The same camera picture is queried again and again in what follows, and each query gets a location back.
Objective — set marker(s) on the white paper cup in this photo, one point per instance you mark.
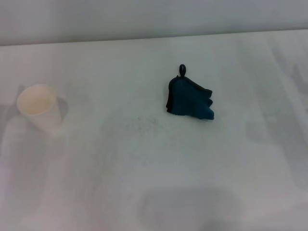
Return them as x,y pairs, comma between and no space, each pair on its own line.
38,106

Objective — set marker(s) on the blue rag with black loop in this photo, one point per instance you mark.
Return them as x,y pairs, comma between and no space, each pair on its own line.
187,103

